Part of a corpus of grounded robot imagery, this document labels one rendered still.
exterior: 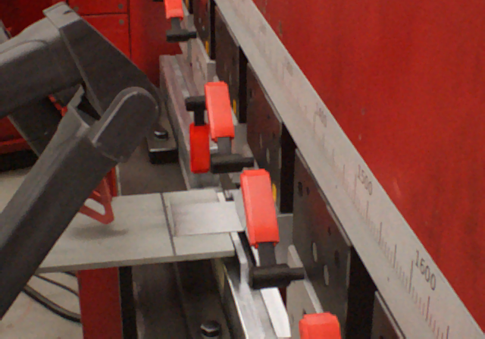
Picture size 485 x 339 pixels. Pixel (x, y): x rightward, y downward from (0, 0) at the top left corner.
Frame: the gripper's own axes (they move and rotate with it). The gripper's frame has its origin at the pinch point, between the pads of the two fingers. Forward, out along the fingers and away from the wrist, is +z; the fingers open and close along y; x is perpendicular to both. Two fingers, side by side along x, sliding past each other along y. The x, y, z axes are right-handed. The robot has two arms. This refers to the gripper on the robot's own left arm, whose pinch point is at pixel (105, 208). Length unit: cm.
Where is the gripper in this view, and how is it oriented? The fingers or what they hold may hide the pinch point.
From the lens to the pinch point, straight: 127.4
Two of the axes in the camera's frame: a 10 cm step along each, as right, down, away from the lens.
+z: 4.8, 7.4, 4.7
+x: -8.6, 5.1, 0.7
